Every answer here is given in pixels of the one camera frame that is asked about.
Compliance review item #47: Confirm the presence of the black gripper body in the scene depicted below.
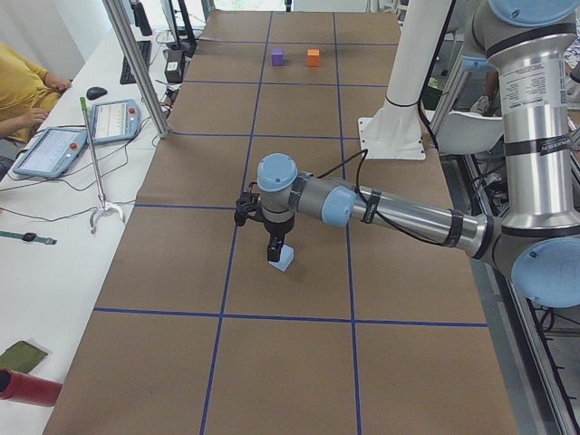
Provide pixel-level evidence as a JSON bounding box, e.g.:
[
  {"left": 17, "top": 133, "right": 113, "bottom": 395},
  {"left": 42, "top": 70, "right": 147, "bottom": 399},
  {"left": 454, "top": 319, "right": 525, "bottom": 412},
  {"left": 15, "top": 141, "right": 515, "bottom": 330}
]
[{"left": 264, "top": 220, "right": 294, "bottom": 245}]

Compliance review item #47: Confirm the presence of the light blue foam block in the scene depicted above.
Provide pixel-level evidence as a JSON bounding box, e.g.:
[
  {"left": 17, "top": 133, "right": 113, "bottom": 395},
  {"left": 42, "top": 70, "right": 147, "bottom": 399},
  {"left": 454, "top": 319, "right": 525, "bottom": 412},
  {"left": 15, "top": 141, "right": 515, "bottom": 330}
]
[{"left": 268, "top": 245, "right": 294, "bottom": 272}]

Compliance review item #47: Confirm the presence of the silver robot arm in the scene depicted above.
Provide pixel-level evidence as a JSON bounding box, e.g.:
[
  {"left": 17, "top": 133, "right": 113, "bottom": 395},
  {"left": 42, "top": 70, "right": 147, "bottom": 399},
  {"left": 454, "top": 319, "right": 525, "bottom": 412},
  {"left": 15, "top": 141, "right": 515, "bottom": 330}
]
[{"left": 256, "top": 1, "right": 579, "bottom": 308}]

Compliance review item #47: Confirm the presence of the purple foam block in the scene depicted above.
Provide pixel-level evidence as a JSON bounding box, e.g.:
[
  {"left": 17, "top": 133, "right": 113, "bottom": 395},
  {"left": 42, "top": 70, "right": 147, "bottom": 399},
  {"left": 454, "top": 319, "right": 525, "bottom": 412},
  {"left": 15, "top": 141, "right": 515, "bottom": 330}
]
[{"left": 271, "top": 48, "right": 285, "bottom": 66}]

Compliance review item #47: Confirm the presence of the orange foam block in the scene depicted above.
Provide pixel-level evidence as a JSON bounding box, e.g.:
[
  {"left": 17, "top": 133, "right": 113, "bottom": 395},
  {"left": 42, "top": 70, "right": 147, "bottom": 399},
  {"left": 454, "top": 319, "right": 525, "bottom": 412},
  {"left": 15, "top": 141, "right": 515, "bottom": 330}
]
[{"left": 306, "top": 48, "right": 321, "bottom": 68}]

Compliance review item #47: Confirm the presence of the black power adapter box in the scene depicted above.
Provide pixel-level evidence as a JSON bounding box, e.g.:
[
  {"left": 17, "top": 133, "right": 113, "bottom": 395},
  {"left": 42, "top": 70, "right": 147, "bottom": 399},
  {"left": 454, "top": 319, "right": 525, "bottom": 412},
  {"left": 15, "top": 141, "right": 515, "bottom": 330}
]
[{"left": 164, "top": 50, "right": 184, "bottom": 84}]

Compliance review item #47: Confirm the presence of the far blue teach pendant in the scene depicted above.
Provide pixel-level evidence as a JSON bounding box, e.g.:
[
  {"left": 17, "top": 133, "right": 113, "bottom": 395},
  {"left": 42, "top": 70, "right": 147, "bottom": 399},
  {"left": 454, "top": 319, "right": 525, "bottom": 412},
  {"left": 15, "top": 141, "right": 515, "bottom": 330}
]
[{"left": 90, "top": 99, "right": 140, "bottom": 144}]

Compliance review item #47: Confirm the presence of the blue teach pendant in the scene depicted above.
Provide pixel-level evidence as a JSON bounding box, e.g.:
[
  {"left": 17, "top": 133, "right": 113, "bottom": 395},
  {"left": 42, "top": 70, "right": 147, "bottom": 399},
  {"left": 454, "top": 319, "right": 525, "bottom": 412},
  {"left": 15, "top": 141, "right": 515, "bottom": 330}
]
[
  {"left": 13, "top": 128, "right": 87, "bottom": 179},
  {"left": 90, "top": 99, "right": 140, "bottom": 144}
]

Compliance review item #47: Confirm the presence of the black keyboard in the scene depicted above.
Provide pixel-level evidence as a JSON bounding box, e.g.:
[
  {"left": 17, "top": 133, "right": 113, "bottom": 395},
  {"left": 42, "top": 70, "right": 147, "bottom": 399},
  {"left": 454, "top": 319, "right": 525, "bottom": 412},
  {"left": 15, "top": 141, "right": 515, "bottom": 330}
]
[{"left": 119, "top": 40, "right": 153, "bottom": 86}]

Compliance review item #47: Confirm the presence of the black computer mouse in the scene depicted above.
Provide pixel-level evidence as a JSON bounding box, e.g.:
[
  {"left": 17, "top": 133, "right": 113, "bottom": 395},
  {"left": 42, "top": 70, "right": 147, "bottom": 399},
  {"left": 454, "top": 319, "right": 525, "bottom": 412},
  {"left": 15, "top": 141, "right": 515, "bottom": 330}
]
[{"left": 85, "top": 86, "right": 108, "bottom": 101}]

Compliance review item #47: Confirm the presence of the near blue teach pendant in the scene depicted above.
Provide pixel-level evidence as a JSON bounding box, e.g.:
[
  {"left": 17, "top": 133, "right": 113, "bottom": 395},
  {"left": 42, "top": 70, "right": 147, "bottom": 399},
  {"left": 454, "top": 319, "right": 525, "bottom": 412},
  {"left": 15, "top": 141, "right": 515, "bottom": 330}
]
[{"left": 13, "top": 128, "right": 87, "bottom": 179}]

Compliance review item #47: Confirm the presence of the green cloth pouch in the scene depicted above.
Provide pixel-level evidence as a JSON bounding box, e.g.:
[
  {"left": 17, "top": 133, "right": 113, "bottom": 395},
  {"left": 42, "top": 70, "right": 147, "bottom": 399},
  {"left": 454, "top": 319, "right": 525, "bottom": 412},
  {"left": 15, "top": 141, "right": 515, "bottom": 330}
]
[{"left": 0, "top": 341, "right": 48, "bottom": 373}]

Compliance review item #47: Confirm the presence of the person in yellow shirt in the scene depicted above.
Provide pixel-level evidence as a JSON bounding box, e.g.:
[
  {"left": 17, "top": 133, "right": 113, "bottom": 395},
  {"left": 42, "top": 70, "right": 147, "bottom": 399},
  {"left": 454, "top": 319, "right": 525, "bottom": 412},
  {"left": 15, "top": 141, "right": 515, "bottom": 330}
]
[{"left": 1, "top": 43, "right": 72, "bottom": 143}]

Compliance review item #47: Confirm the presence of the red cylinder bottle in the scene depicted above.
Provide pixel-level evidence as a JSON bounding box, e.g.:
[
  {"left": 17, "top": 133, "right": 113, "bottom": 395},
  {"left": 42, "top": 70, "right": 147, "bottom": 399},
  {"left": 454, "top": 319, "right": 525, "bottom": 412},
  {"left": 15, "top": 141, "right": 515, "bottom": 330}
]
[{"left": 1, "top": 369, "right": 63, "bottom": 407}]

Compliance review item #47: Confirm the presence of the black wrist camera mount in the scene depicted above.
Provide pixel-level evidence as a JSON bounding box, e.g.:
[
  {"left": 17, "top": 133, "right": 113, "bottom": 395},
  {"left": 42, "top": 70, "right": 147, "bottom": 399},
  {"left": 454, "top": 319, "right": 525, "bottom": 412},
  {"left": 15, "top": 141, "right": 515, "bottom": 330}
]
[{"left": 234, "top": 181, "right": 265, "bottom": 227}]

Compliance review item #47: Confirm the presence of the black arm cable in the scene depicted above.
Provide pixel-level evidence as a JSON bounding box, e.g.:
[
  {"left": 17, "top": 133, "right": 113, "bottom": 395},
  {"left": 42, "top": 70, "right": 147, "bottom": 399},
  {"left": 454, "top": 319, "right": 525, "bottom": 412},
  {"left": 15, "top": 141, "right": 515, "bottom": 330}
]
[{"left": 316, "top": 149, "right": 450, "bottom": 248}]

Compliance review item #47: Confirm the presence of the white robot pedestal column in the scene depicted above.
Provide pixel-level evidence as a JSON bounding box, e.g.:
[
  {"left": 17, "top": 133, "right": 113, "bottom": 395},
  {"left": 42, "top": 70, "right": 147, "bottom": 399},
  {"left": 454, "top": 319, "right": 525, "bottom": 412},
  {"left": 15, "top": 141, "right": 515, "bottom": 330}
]
[{"left": 358, "top": 0, "right": 454, "bottom": 160}]

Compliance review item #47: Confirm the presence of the grabber stick green handle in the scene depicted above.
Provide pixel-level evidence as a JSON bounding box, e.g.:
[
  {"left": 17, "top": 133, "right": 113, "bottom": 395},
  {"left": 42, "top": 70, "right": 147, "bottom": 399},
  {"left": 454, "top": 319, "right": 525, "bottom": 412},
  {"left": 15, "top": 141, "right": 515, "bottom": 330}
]
[{"left": 80, "top": 97, "right": 125, "bottom": 235}]

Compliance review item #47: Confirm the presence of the green strap wristwatch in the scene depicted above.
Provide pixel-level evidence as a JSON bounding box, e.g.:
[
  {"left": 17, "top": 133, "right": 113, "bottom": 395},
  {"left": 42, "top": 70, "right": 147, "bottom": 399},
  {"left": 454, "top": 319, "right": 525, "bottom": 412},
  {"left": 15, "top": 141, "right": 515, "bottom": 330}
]
[{"left": 0, "top": 230, "right": 57, "bottom": 246}]

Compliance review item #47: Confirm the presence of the aluminium frame post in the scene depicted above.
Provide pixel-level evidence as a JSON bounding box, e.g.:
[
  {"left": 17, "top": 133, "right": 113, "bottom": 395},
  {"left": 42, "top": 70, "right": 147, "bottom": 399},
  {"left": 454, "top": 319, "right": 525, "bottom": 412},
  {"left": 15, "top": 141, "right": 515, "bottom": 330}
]
[{"left": 102, "top": 0, "right": 169, "bottom": 139}]

